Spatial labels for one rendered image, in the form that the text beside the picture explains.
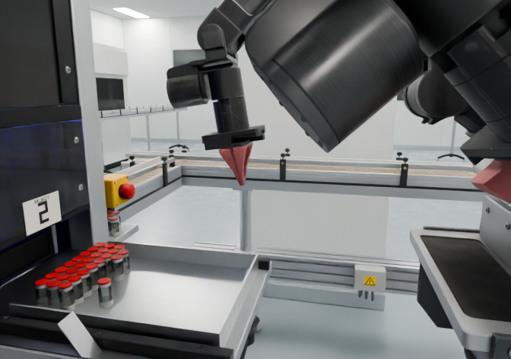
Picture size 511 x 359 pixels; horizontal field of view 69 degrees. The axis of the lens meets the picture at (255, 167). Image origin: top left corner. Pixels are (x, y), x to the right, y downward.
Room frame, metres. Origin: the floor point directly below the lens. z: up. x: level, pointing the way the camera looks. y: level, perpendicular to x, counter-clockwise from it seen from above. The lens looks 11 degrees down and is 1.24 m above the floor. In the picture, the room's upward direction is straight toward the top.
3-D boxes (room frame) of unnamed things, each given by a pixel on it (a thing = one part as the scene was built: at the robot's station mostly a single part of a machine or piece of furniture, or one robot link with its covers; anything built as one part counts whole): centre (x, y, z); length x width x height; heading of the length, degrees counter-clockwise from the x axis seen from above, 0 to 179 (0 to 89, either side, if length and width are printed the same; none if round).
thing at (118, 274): (0.67, 0.27, 0.90); 0.02 x 0.02 x 0.05
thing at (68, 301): (0.64, 0.30, 0.90); 0.18 x 0.02 x 0.05; 168
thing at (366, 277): (1.38, -0.46, 0.50); 0.12 x 0.05 x 0.09; 78
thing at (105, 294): (0.57, 0.25, 0.90); 0.02 x 0.02 x 0.04
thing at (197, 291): (0.61, 0.19, 0.90); 0.34 x 0.26 x 0.04; 78
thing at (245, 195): (1.56, 0.04, 0.46); 0.09 x 0.09 x 0.77; 78
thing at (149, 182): (1.22, 0.45, 0.92); 0.69 x 0.16 x 0.16; 168
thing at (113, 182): (0.91, 0.37, 0.99); 0.08 x 0.07 x 0.07; 78
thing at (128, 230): (0.93, 0.40, 0.87); 0.14 x 0.13 x 0.02; 78
